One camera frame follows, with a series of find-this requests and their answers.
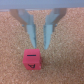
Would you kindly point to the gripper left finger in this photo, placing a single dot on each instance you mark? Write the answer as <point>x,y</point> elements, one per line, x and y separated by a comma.
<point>29,26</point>

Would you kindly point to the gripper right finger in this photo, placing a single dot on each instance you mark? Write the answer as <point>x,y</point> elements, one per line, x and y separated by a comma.
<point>49,27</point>

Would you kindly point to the pink block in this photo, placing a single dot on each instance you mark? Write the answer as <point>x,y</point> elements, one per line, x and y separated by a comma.
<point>32,60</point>

